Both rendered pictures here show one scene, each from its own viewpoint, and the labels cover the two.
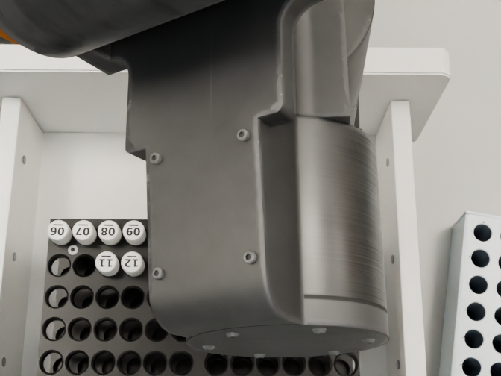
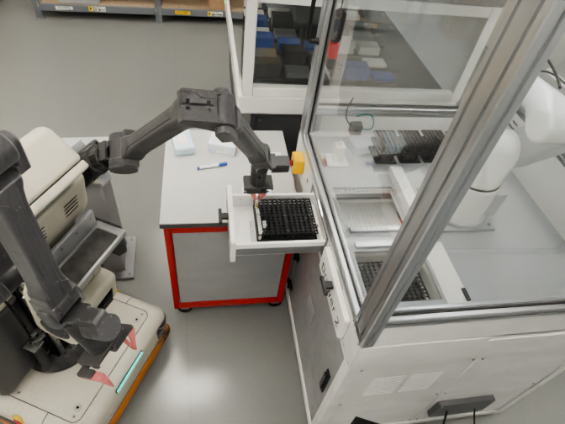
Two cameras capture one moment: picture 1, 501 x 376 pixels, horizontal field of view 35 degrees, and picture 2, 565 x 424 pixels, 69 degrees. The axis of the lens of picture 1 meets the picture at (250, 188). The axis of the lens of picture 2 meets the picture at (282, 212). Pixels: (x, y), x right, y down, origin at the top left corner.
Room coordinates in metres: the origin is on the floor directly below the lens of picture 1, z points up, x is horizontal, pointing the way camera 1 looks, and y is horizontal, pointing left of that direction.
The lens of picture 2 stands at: (0.29, 1.05, 2.02)
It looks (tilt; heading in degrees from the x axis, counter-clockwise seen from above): 46 degrees down; 256
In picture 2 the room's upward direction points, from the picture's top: 10 degrees clockwise
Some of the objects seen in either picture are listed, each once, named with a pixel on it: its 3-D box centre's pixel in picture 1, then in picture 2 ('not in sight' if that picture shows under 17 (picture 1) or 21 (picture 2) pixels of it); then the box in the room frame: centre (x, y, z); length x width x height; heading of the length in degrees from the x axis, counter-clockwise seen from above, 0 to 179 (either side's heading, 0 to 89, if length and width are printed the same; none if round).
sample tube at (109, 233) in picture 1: (114, 240); not in sight; (0.12, 0.08, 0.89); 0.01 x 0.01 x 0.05
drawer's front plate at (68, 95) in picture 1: (207, 98); (230, 221); (0.22, 0.03, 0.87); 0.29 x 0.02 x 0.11; 91
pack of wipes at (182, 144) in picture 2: not in sight; (182, 141); (0.42, -0.56, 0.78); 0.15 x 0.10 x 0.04; 102
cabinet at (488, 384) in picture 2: not in sight; (397, 290); (-0.58, 0.07, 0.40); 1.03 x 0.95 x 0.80; 91
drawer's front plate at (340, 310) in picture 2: not in sight; (333, 290); (-0.11, 0.34, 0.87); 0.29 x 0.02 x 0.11; 91
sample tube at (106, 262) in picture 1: (112, 270); not in sight; (0.10, 0.08, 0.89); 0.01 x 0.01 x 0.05
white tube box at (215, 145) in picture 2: not in sight; (223, 144); (0.23, -0.54, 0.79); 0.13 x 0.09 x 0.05; 166
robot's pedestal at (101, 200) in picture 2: not in sight; (93, 214); (0.88, -0.47, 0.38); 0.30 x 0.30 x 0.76; 4
